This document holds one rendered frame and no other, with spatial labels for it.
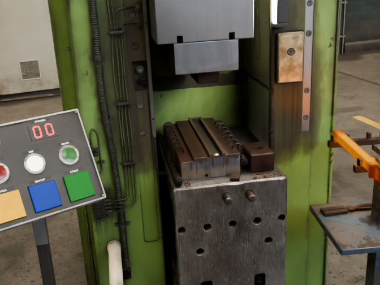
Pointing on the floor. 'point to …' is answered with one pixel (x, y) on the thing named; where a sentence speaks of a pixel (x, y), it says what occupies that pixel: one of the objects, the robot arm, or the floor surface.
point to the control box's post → (44, 251)
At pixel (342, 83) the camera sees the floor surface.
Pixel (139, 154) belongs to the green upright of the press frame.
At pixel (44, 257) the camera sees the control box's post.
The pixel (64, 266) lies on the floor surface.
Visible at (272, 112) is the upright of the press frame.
